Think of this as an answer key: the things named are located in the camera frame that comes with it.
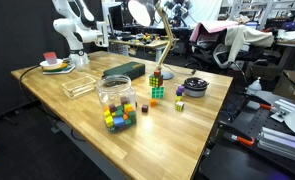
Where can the orange wooden cube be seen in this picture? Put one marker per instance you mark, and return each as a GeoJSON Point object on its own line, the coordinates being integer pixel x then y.
{"type": "Point", "coordinates": [153, 103]}

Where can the idle white robot arm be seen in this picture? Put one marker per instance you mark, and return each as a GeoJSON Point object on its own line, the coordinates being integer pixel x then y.
{"type": "Point", "coordinates": [70, 28]}

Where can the white-framed Rubik's cube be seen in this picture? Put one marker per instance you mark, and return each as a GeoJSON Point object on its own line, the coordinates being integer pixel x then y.
{"type": "Point", "coordinates": [157, 92]}

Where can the black-framed Rubik's cube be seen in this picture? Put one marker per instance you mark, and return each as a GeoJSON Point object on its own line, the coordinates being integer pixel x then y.
{"type": "Point", "coordinates": [156, 81]}

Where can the red-brown wooden cube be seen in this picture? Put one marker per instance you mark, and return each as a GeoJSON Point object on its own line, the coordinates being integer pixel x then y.
{"type": "Point", "coordinates": [136, 104]}
{"type": "Point", "coordinates": [157, 73]}

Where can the dark maroon wooden cube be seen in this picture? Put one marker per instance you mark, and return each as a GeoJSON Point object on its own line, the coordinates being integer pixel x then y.
{"type": "Point", "coordinates": [144, 108]}

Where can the yellow-green wooden cube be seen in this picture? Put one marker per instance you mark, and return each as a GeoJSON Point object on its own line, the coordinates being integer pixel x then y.
{"type": "Point", "coordinates": [178, 98]}

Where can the small Rubik's cube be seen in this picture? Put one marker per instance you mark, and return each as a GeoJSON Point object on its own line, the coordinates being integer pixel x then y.
{"type": "Point", "coordinates": [179, 106]}

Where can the stack of coloured plates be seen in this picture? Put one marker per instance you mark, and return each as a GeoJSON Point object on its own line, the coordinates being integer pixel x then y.
{"type": "Point", "coordinates": [65, 68]}

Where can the dark green flat case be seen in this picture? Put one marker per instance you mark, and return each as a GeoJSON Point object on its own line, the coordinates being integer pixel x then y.
{"type": "Point", "coordinates": [125, 70]}

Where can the clear jar of coloured cubes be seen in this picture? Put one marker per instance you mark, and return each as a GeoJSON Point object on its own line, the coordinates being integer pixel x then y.
{"type": "Point", "coordinates": [116, 100]}

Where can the wooden desk with clutter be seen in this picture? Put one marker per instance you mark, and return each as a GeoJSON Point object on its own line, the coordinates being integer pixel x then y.
{"type": "Point", "coordinates": [153, 44]}

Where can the black round lidded bowl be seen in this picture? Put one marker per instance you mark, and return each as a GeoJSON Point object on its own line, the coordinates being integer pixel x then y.
{"type": "Point", "coordinates": [195, 86]}

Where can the clear plastic tray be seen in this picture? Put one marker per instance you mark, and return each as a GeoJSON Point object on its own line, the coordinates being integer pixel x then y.
{"type": "Point", "coordinates": [78, 86]}

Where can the black office chair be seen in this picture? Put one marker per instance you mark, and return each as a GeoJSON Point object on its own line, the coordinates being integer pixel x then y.
{"type": "Point", "coordinates": [207, 50]}

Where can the computer monitor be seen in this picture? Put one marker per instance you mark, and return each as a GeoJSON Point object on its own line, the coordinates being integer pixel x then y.
{"type": "Point", "coordinates": [115, 16]}

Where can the pink cloth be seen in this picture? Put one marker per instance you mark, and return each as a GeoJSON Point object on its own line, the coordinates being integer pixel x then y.
{"type": "Point", "coordinates": [208, 27]}

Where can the white bowl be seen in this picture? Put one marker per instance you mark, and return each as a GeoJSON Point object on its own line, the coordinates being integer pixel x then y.
{"type": "Point", "coordinates": [53, 64]}

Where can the red pink block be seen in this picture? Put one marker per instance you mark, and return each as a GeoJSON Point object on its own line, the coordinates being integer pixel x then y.
{"type": "Point", "coordinates": [50, 57]}

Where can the white spray bottle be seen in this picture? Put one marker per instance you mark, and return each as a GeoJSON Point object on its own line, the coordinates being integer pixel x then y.
{"type": "Point", "coordinates": [253, 87]}

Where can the beige cloth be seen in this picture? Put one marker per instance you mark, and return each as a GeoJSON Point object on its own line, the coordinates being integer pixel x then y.
{"type": "Point", "coordinates": [247, 36]}

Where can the black curtain divider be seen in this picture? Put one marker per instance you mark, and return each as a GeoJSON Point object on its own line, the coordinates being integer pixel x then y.
{"type": "Point", "coordinates": [13, 50]}

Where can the open cardboard box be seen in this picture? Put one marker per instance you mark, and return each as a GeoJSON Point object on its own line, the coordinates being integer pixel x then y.
{"type": "Point", "coordinates": [288, 85]}

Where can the aluminium extrusion bars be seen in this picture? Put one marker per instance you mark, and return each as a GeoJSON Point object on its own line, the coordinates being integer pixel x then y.
{"type": "Point", "coordinates": [282, 143]}

